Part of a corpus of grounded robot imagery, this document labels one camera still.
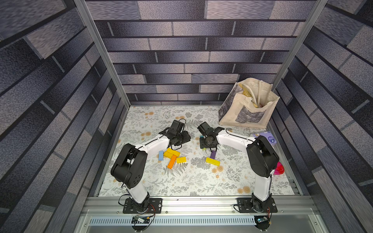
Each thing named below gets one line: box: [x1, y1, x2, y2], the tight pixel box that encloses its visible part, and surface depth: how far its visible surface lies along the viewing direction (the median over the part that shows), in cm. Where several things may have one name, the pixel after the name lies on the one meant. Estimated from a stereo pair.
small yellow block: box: [176, 156, 187, 164], surface depth 92 cm
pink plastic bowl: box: [273, 161, 286, 175], surface depth 77 cm
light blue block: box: [158, 150, 164, 161], surface depth 93 cm
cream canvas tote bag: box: [218, 77, 281, 129], surface depth 97 cm
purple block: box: [209, 149, 217, 160], surface depth 94 cm
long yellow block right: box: [205, 157, 221, 167], surface depth 91 cm
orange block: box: [167, 154, 178, 169], surface depth 91 cm
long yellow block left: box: [163, 147, 181, 159], surface depth 94 cm
